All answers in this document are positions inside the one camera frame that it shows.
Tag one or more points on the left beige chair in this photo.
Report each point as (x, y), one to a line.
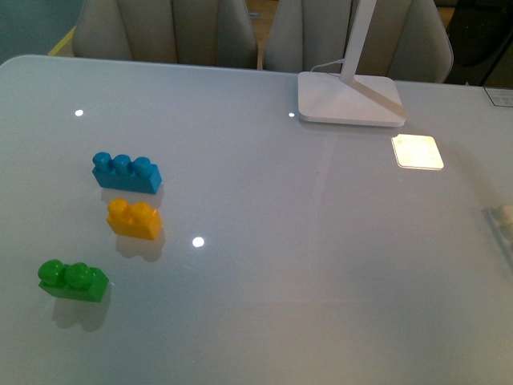
(205, 33)

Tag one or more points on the white desk lamp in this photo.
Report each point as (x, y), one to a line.
(348, 98)

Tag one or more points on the yellow two-stud block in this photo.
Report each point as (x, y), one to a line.
(139, 220)

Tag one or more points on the dark chair at right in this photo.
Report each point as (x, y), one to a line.
(480, 34)

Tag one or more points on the right beige chair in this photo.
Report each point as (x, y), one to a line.
(406, 39)

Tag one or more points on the blue three-stud block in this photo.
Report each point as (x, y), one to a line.
(122, 173)

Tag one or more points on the beige chair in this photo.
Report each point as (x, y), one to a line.
(406, 39)
(205, 33)

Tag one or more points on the green two-stud block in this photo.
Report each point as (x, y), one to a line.
(77, 281)

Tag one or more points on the white studded base plate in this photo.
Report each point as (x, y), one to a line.
(500, 221)

